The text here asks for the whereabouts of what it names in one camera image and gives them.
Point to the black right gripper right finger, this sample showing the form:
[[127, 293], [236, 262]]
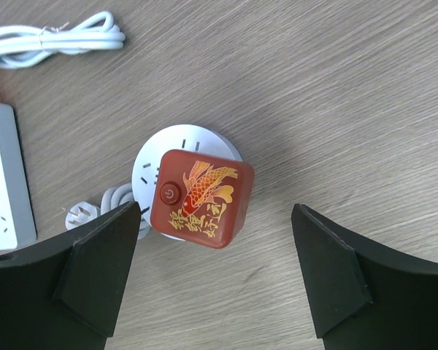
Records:
[[363, 294]]

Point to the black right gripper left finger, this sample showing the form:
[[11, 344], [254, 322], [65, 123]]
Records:
[[65, 292]]

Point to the light blue power strip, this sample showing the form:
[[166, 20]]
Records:
[[17, 227]]

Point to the dark red cube adapter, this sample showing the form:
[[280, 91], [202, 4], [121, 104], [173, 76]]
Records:
[[201, 198]]

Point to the round light blue socket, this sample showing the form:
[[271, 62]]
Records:
[[192, 138]]

